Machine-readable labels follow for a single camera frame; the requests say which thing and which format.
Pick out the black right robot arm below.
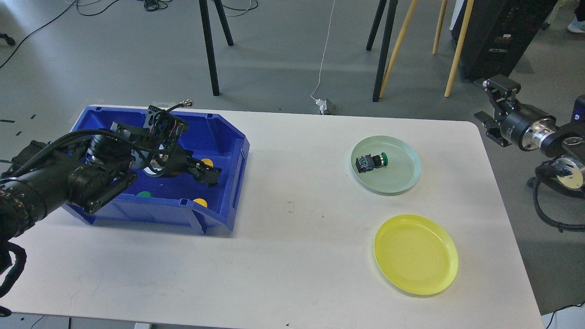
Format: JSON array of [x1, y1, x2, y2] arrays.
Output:
[[474, 74, 584, 190]]

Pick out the white cable with plug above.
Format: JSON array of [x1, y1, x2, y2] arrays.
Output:
[[311, 0, 338, 115]]

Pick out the wooden stand legs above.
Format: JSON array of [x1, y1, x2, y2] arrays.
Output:
[[380, 0, 476, 99]]

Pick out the green push button front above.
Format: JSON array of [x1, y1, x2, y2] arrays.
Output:
[[136, 190, 152, 198]]

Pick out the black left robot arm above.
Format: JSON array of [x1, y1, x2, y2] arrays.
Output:
[[0, 100, 222, 296]]

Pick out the black tripod legs left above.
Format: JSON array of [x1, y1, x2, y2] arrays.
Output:
[[198, 0, 234, 96]]

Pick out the green push button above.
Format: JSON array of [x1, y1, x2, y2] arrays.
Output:
[[355, 152, 389, 173], [136, 190, 152, 198]]

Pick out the black tripod legs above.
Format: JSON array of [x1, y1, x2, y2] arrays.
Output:
[[366, 0, 398, 102], [198, 0, 234, 96]]

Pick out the blue plastic storage bin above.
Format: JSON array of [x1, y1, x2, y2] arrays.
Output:
[[62, 112, 250, 235]]

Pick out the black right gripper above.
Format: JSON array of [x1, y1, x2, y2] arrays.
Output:
[[473, 75, 556, 149]]

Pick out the yellow push button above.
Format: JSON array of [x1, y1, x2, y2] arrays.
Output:
[[199, 158, 222, 186], [192, 198, 208, 208]]

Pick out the yellow push button front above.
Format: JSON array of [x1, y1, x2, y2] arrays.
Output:
[[192, 198, 208, 208]]

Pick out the black tripod legs right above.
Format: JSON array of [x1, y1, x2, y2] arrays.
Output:
[[366, 0, 398, 102]]

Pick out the yellow plate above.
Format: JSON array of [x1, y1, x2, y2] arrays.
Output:
[[372, 214, 459, 296]]

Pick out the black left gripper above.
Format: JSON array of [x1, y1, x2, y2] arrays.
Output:
[[89, 99, 222, 186]]

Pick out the light green plate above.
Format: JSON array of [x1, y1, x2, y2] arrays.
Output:
[[350, 135, 421, 195]]

